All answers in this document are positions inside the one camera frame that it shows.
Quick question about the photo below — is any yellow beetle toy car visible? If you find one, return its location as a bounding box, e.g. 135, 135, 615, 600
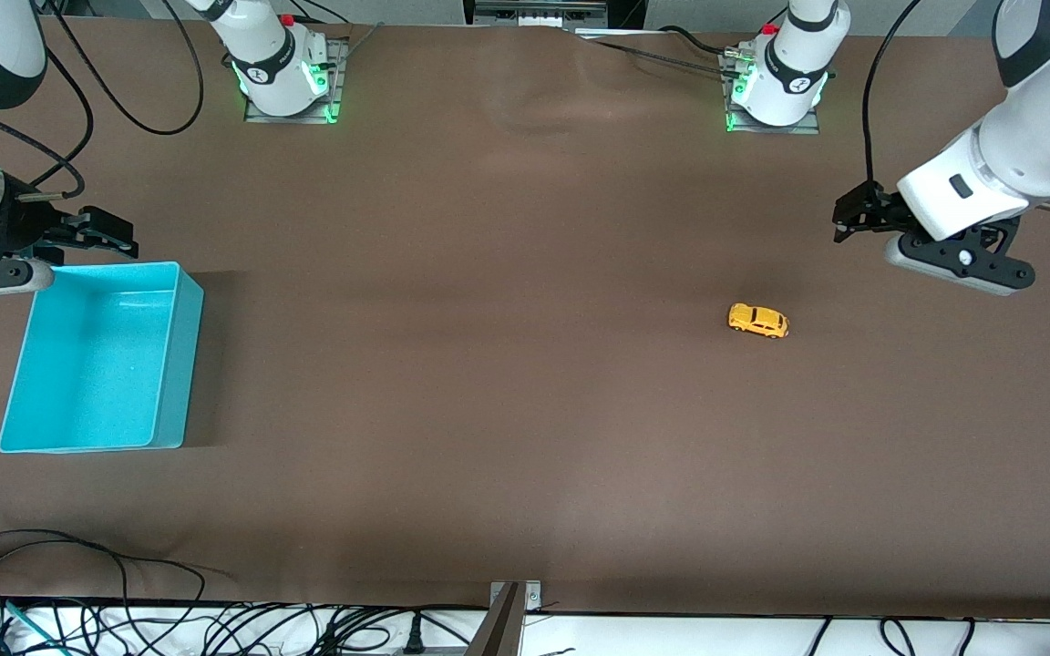
727, 302, 791, 341

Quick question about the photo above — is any teal plastic bin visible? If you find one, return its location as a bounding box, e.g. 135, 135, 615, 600
0, 261, 205, 455

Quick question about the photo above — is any grey power strip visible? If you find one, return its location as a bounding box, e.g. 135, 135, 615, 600
473, 0, 610, 29

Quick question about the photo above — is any brown table cover sheet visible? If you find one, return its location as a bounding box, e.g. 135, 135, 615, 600
0, 16, 1050, 621

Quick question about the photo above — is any grey metal base plate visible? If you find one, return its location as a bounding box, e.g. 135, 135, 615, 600
243, 36, 349, 125
723, 50, 823, 136

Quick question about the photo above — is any black long arm cable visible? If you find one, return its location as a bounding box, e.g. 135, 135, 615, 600
861, 0, 926, 189

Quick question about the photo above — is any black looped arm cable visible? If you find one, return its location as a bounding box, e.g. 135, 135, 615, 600
33, 0, 206, 138

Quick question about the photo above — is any black thick table cable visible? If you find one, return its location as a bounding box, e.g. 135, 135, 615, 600
657, 25, 746, 59

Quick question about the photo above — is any thin dark table cable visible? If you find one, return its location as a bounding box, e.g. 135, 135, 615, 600
578, 33, 732, 77

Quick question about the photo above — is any black wide loop floor cable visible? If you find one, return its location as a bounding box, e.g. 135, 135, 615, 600
0, 528, 236, 656

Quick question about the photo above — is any black cable behind base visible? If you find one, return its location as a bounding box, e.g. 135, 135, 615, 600
288, 0, 358, 26

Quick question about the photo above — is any teal thin cable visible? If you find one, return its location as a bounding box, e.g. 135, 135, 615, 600
0, 594, 71, 656

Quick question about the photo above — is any black tangled floor cable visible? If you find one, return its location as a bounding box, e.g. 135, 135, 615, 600
78, 601, 489, 656

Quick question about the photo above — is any small metal clamp bracket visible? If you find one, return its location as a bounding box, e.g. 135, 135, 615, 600
489, 580, 543, 612

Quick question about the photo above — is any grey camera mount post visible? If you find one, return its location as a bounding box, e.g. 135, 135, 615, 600
465, 583, 527, 656

